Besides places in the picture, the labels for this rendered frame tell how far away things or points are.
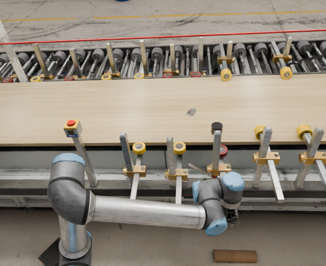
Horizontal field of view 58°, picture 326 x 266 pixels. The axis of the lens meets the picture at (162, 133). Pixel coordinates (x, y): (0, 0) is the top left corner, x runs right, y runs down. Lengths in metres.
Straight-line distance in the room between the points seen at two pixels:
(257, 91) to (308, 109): 0.37
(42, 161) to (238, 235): 1.58
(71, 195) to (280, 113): 1.52
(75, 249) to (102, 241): 1.05
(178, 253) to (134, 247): 0.34
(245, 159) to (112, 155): 0.89
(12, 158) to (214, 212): 1.58
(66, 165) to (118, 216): 0.25
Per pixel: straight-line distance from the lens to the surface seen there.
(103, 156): 2.04
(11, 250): 2.79
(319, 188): 1.99
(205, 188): 1.24
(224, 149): 1.78
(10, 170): 2.41
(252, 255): 2.36
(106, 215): 1.03
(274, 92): 2.29
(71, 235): 1.38
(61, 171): 1.06
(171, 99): 2.16
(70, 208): 1.00
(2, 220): 3.00
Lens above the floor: 2.19
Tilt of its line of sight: 43 degrees down
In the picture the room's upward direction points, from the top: 6 degrees counter-clockwise
